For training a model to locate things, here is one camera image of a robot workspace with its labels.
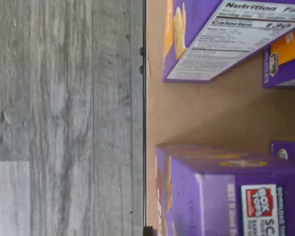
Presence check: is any brown shelf board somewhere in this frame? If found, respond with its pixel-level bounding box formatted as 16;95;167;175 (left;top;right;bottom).
146;0;295;236

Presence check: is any purple box orange patch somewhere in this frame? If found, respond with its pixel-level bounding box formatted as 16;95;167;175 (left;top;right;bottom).
262;31;295;89
161;0;295;84

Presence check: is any purple box brown patch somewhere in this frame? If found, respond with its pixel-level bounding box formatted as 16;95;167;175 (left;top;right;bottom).
154;144;295;236
270;140;295;163

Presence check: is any black metal shelf frame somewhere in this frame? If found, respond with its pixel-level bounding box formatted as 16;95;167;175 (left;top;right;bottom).
138;0;160;236

